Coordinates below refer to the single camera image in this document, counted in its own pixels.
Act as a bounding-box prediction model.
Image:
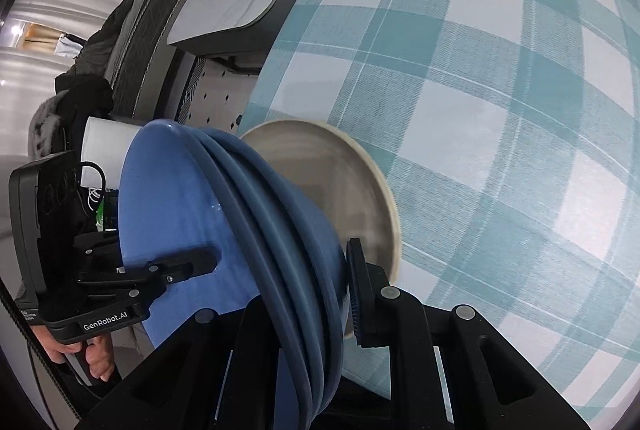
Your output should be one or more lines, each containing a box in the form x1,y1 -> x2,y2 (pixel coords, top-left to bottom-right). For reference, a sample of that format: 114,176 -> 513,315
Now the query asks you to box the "large cream plate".
240,119 -> 402,286

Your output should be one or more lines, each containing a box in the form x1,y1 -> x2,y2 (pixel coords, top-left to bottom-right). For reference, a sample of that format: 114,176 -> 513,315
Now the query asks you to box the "black ribbed cable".
0,287 -> 76,391

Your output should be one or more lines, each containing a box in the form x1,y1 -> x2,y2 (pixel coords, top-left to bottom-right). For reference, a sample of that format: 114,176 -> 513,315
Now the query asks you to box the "patterned grey rug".
177,55 -> 261,141

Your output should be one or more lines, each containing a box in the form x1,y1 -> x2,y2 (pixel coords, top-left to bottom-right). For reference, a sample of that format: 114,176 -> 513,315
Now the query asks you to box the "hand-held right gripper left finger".
85,295 -> 303,430

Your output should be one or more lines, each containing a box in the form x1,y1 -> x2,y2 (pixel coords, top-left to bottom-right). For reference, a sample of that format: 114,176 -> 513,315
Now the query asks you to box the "grey sofa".
105,0 -> 186,121

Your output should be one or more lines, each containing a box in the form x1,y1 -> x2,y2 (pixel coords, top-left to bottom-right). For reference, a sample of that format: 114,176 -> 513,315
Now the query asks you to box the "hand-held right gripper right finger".
345,238 -> 591,430

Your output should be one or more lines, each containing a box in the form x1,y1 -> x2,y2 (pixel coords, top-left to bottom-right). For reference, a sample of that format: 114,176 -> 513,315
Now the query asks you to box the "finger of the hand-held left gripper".
75,231 -> 121,262
76,245 -> 221,302

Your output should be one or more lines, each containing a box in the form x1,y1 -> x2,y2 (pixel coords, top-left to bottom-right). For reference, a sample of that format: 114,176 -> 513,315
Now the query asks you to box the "white plastic bin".
82,116 -> 146,191

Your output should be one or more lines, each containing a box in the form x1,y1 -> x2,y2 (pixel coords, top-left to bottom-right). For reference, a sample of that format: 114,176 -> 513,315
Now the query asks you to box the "teal plaid tablecloth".
235,0 -> 640,430

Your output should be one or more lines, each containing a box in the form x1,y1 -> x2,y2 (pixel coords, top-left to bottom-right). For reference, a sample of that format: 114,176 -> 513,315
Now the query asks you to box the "person's left hand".
42,329 -> 117,383

